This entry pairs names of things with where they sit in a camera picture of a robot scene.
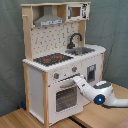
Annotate grey backdrop curtain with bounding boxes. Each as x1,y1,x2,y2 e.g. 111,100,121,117
0,0,128,117

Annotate grey toy sink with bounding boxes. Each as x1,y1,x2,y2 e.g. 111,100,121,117
65,47,95,55

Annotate white oven door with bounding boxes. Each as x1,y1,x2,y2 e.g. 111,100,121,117
48,77,85,126

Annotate left red oven knob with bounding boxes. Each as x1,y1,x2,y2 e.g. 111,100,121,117
54,73,60,79

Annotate wooden toy kitchen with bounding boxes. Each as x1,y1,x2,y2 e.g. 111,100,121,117
22,2,105,127

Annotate white toy microwave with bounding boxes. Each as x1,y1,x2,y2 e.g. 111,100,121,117
66,3,89,21

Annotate right red oven knob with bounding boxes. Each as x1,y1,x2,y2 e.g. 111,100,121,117
71,66,78,73

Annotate white fridge door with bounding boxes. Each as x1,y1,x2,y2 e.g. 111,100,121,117
82,55,102,86

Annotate black stovetop red burners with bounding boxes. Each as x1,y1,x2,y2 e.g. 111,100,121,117
34,53,70,66

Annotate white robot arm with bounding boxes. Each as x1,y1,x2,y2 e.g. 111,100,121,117
73,76,128,108

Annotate red oven knob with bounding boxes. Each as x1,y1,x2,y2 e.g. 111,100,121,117
54,73,60,79
71,66,78,73

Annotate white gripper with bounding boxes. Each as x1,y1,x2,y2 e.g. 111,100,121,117
72,75,94,98

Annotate grey range hood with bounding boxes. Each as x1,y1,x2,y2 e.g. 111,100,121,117
35,6,64,27

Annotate black toy faucet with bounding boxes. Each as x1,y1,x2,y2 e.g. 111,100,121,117
67,33,83,49

